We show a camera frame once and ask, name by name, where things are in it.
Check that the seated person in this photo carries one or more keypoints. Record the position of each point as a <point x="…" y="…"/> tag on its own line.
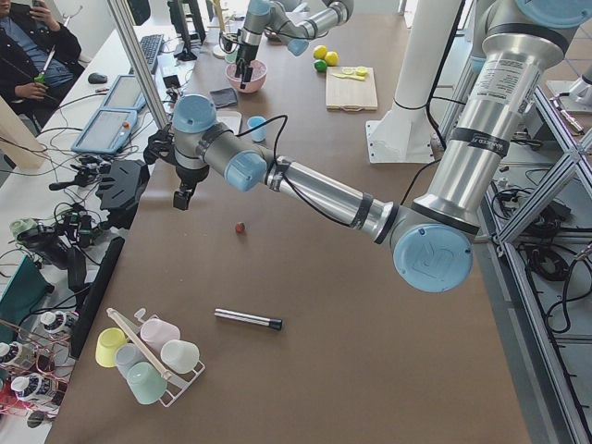
<point x="40" y="57"/>

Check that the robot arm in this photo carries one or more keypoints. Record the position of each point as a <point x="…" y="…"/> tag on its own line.
<point x="271" y="15"/>
<point x="430" y="240"/>

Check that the beige rabbit tray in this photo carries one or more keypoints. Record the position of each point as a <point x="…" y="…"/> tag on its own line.
<point x="232" y="119"/>

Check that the steel muddler with black tip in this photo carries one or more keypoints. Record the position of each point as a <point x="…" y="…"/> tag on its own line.
<point x="273" y="323"/>

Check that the black angular device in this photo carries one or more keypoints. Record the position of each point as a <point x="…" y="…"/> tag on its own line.
<point x="122" y="186"/>

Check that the yellow cup in rack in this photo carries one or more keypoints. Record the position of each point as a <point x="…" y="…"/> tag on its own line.
<point x="108" y="342"/>

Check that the wooden cup stand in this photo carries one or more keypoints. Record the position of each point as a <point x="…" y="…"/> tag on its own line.
<point x="227" y="41"/>

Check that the upper lemon half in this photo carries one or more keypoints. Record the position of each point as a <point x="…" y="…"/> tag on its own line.
<point x="361" y="71"/>

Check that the wooden cutting board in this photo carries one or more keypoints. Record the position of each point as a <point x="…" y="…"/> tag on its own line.
<point x="351" y="95"/>

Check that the green cup in rack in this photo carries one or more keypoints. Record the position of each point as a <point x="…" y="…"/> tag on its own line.
<point x="145" y="383"/>

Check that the lower whole lemon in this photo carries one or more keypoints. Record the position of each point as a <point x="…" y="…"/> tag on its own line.
<point x="331" y="58"/>

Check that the upper whole lemon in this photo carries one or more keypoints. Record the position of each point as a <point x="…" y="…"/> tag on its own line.
<point x="320" y="52"/>

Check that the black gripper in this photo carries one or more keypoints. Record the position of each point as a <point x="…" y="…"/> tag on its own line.
<point x="189" y="175"/>
<point x="244" y="54"/>

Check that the yellow plastic knife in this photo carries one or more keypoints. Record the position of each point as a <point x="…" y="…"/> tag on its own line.
<point x="347" y="76"/>

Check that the pink cup in rack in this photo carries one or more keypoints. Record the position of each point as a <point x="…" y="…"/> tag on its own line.
<point x="156" y="332"/>

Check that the green lime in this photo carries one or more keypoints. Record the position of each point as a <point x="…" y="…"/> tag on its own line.
<point x="320" y="65"/>

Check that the black keyboard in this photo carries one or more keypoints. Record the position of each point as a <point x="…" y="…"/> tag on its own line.
<point x="151" y="46"/>

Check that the grey folded cloth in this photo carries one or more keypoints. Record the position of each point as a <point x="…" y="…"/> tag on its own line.
<point x="224" y="97"/>

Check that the black long bar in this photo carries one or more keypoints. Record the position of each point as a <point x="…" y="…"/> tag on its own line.
<point x="93" y="300"/>

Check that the pile of clear ice cubes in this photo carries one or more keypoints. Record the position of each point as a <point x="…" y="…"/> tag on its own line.
<point x="258" y="71"/>

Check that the white wire cup rack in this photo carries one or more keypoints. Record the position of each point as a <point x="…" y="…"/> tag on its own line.
<point x="158" y="366"/>

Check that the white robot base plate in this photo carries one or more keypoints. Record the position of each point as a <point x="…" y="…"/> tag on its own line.
<point x="399" y="141"/>

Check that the whole lemon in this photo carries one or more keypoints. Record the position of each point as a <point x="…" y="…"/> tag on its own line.
<point x="320" y="52"/>
<point x="331" y="58"/>

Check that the light blue plastic cup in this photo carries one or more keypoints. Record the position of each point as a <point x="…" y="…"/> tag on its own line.
<point x="256" y="128"/>

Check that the blue teach pendant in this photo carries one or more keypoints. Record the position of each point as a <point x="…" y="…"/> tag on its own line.
<point x="125" y="93"/>
<point x="106" y="132"/>

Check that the white cup in rack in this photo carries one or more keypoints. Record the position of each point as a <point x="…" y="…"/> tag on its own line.
<point x="180" y="355"/>

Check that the grey cup in rack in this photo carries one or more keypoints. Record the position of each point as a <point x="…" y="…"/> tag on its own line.
<point x="126" y="357"/>

